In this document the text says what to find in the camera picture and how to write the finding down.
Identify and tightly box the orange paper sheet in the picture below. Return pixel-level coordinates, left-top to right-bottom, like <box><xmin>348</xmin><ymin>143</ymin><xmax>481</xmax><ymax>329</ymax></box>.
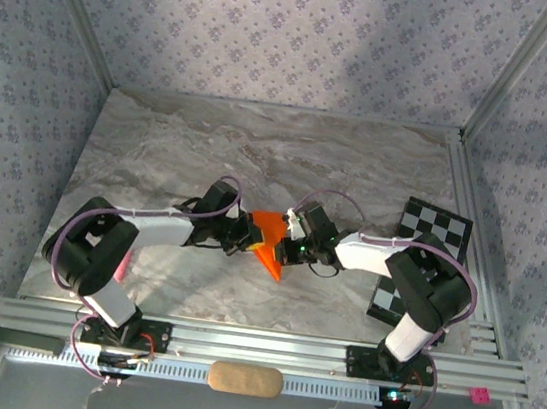
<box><xmin>243</xmin><ymin>209</ymin><xmax>294</xmax><ymax>285</ymax></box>

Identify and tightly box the black white checkerboard panel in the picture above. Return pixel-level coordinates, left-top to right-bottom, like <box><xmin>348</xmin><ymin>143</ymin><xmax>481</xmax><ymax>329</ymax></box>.
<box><xmin>363</xmin><ymin>192</ymin><xmax>476</xmax><ymax>347</ymax></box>

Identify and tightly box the pink paper piece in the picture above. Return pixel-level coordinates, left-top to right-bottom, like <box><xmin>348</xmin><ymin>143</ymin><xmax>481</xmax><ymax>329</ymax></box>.
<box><xmin>113</xmin><ymin>246</ymin><xmax>134</xmax><ymax>283</ymax></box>

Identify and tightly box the tan oval pad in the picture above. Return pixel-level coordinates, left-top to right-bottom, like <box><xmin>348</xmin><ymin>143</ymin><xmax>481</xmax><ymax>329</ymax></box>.
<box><xmin>206</xmin><ymin>359</ymin><xmax>286</xmax><ymax>401</ymax></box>

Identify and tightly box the pink cube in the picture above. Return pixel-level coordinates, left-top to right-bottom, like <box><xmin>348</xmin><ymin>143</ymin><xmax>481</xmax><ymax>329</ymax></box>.
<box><xmin>467</xmin><ymin>385</ymin><xmax>492</xmax><ymax>407</ymax></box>

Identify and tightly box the black flat bar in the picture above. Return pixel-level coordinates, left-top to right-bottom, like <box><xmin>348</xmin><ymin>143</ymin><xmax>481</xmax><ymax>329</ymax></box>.
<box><xmin>0</xmin><ymin>327</ymin><xmax>67</xmax><ymax>358</ymax></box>

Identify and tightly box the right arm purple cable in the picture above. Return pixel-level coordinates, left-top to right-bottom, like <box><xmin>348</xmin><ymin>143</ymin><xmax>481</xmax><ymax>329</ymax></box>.
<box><xmin>270</xmin><ymin>185</ymin><xmax>491</xmax><ymax>409</ymax></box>

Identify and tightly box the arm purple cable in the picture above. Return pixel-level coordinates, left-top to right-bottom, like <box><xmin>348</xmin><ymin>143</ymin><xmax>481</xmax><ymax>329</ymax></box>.
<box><xmin>270</xmin><ymin>185</ymin><xmax>491</xmax><ymax>409</ymax></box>
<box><xmin>35</xmin><ymin>153</ymin><xmax>246</xmax><ymax>401</ymax></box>

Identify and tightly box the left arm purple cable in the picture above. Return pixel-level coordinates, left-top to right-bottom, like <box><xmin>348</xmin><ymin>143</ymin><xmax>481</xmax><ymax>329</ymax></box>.
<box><xmin>35</xmin><ymin>153</ymin><xmax>246</xmax><ymax>401</ymax></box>

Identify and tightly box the long aluminium mounting rail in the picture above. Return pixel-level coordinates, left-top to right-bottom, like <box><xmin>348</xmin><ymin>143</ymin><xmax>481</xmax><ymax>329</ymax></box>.
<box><xmin>0</xmin><ymin>293</ymin><xmax>535</xmax><ymax>405</ymax></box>

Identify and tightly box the thin aluminium edge rail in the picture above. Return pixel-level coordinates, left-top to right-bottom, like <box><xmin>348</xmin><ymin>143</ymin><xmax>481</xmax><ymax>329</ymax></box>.
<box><xmin>109</xmin><ymin>81</ymin><xmax>466</xmax><ymax>138</ymax></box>

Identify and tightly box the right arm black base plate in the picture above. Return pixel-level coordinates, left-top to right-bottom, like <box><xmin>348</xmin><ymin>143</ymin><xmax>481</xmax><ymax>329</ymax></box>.
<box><xmin>342</xmin><ymin>343</ymin><xmax>439</xmax><ymax>389</ymax></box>

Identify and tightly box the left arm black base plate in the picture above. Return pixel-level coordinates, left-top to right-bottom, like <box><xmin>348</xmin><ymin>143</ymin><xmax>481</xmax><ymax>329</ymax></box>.
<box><xmin>78</xmin><ymin>310</ymin><xmax>174</xmax><ymax>356</ymax></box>

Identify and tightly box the aluminium side rail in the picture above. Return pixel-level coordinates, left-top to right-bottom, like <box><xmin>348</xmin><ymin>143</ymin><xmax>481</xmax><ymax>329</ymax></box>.
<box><xmin>418</xmin><ymin>130</ymin><xmax>533</xmax><ymax>360</ymax></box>

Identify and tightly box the white slotted cable duct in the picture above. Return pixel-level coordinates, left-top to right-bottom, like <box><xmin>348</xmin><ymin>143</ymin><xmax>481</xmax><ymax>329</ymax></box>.
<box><xmin>4</xmin><ymin>333</ymin><xmax>415</xmax><ymax>409</ymax></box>

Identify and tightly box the aluminium frame post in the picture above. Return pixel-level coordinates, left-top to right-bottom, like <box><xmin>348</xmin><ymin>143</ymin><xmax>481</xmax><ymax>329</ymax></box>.
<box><xmin>461</xmin><ymin>0</ymin><xmax>547</xmax><ymax>149</ymax></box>
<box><xmin>17</xmin><ymin>0</ymin><xmax>126</xmax><ymax>92</ymax></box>

